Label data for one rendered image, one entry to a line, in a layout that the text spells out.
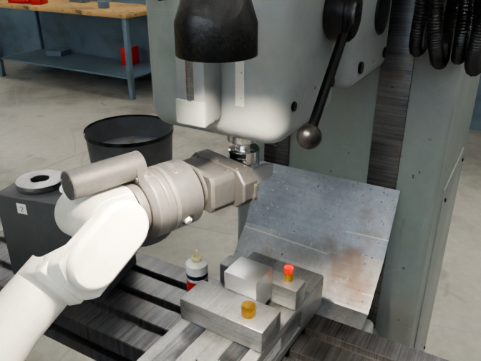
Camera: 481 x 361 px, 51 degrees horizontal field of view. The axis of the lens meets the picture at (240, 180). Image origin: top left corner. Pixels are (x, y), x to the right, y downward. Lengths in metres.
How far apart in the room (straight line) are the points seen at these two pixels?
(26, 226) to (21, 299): 0.48
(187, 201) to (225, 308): 0.23
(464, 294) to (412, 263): 1.57
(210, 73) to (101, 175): 0.17
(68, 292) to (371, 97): 0.69
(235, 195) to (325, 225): 0.45
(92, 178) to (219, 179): 0.17
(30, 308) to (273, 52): 0.37
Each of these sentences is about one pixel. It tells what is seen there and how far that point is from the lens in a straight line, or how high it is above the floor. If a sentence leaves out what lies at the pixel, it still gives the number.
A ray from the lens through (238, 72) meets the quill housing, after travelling 0.60.
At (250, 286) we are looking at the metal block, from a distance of 0.81.
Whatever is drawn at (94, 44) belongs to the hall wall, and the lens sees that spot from 6.89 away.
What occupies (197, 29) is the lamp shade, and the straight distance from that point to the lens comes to 0.42.
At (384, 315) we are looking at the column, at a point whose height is 0.76.
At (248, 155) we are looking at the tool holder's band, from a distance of 0.71.
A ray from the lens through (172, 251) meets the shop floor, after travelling 2.82.
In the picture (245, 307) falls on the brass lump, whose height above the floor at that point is 1.05.
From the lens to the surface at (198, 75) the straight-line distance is 0.58.
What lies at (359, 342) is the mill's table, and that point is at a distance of 0.93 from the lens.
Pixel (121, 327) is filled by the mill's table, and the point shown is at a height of 0.92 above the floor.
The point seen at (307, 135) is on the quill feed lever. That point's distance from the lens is 0.59.
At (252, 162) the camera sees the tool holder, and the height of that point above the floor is 1.25.
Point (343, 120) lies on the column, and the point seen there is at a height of 1.20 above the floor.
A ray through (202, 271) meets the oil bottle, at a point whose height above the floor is 0.99.
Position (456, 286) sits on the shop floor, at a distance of 2.76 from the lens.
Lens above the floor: 1.54
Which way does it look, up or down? 25 degrees down
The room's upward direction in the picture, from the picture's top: straight up
